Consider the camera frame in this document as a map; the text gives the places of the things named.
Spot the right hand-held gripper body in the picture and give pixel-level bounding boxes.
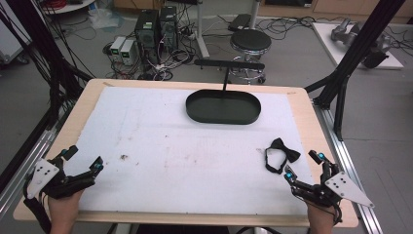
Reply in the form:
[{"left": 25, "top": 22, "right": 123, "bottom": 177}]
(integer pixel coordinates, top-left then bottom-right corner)
[{"left": 291, "top": 171, "right": 375, "bottom": 210}]

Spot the white table mat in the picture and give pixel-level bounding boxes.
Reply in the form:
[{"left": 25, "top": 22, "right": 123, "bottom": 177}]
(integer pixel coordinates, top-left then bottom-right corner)
[{"left": 77, "top": 85, "right": 316, "bottom": 217}]

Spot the black bow tie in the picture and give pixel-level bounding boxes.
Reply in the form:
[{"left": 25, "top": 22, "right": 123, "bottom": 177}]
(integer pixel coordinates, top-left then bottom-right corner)
[{"left": 264, "top": 136, "right": 302, "bottom": 176}]

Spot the black round stool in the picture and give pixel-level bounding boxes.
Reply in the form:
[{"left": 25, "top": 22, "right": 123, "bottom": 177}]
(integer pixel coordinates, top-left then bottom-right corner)
[{"left": 229, "top": 28, "right": 273, "bottom": 85}]

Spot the aluminium rail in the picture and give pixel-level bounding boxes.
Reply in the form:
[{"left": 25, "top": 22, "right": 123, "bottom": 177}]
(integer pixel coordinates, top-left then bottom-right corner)
[
  {"left": 312, "top": 98, "right": 385, "bottom": 234},
  {"left": 0, "top": 125, "right": 64, "bottom": 217}
]

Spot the person's left hand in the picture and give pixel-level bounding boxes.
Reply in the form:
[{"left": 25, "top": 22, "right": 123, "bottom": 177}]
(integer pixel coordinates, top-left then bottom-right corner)
[{"left": 47, "top": 189, "right": 85, "bottom": 234}]

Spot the bundle of floor cables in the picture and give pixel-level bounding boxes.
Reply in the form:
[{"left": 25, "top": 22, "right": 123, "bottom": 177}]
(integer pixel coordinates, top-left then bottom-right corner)
[{"left": 102, "top": 30, "right": 200, "bottom": 82}]

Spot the black stand with oval tray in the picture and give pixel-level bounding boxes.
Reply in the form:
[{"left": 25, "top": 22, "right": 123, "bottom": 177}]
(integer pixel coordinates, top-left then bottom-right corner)
[{"left": 185, "top": 58, "right": 266, "bottom": 126}]

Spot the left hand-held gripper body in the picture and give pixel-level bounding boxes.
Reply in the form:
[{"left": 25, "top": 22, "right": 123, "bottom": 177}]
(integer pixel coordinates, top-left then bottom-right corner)
[{"left": 25, "top": 157, "right": 95, "bottom": 201}]

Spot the black flat box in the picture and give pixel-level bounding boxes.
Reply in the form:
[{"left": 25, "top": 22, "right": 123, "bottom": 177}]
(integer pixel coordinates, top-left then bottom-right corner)
[{"left": 227, "top": 13, "right": 253, "bottom": 33}]

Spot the round white table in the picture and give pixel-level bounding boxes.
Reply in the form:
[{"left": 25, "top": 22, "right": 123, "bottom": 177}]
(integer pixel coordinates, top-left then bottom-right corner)
[{"left": 41, "top": 0, "right": 97, "bottom": 16}]

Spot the black computer tower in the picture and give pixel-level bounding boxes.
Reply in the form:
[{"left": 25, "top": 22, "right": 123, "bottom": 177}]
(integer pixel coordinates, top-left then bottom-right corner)
[
  {"left": 158, "top": 5, "right": 179, "bottom": 54},
  {"left": 133, "top": 9, "right": 161, "bottom": 65}
]

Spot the person's right hand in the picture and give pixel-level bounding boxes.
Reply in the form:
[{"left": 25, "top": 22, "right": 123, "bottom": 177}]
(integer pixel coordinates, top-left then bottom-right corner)
[{"left": 306, "top": 198, "right": 340, "bottom": 234}]

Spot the black metal frame post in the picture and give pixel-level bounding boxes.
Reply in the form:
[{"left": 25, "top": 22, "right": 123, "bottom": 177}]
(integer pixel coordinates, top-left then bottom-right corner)
[
  {"left": 304, "top": 0, "right": 407, "bottom": 142},
  {"left": 5, "top": 0, "right": 94, "bottom": 126}
]

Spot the white desk leg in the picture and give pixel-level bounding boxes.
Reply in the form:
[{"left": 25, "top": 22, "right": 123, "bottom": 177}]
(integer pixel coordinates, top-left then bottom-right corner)
[
  {"left": 248, "top": 0, "right": 263, "bottom": 31},
  {"left": 194, "top": 0, "right": 211, "bottom": 59}
]

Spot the clear plastic bag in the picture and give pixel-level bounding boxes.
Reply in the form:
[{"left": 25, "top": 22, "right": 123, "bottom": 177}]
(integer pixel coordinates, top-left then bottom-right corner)
[{"left": 88, "top": 7, "right": 125, "bottom": 31}]

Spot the white power supply unit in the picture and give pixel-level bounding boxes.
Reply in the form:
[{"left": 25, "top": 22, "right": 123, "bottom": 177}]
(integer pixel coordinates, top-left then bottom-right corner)
[
  {"left": 119, "top": 39, "right": 136, "bottom": 66},
  {"left": 109, "top": 35, "right": 128, "bottom": 61}
]

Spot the white floor board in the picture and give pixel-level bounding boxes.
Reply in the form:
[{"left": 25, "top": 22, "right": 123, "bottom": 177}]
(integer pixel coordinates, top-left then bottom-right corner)
[{"left": 311, "top": 21, "right": 405, "bottom": 71}]

